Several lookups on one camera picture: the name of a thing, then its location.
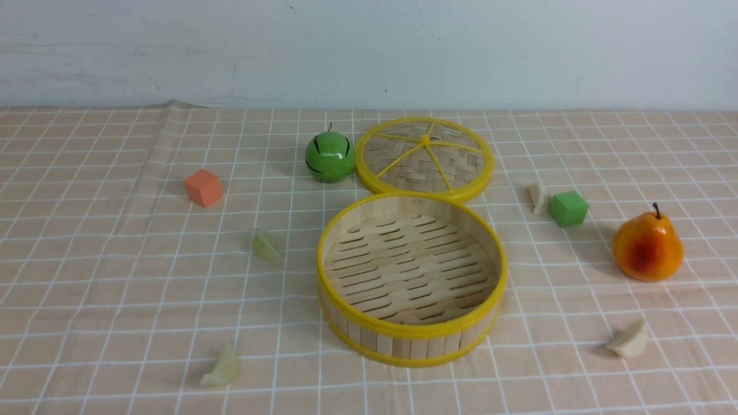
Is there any pale green dumpling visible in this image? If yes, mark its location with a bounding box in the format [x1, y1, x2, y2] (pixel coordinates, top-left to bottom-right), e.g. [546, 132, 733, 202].
[251, 229, 281, 261]
[199, 344, 240, 388]

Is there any white dumpling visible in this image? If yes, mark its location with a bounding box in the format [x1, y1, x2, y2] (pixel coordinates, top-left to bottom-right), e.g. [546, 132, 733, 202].
[605, 319, 649, 359]
[528, 182, 551, 216]

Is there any yellow bamboo steamer tray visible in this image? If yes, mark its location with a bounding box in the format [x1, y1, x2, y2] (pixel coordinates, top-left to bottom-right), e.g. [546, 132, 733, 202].
[317, 192, 508, 368]

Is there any yellow bamboo steamer lid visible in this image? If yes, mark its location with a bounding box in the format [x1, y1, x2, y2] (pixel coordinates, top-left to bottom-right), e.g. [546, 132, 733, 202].
[355, 116, 495, 203]

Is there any green toy apple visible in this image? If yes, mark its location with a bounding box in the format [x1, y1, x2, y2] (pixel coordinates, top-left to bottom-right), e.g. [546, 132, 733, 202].
[304, 123, 356, 183]

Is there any orange foam cube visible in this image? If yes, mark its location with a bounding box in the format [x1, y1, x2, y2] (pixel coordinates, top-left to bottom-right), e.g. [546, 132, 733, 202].
[183, 169, 224, 208]

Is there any green foam cube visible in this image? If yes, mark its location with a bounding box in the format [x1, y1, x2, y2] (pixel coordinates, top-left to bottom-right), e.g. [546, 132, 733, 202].
[548, 191, 589, 228]

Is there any checkered peach tablecloth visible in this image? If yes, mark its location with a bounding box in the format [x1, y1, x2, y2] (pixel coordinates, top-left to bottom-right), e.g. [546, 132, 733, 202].
[1, 103, 737, 414]

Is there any orange yellow toy pear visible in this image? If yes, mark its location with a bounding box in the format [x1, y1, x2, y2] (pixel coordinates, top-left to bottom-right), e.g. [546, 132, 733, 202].
[612, 203, 684, 282]

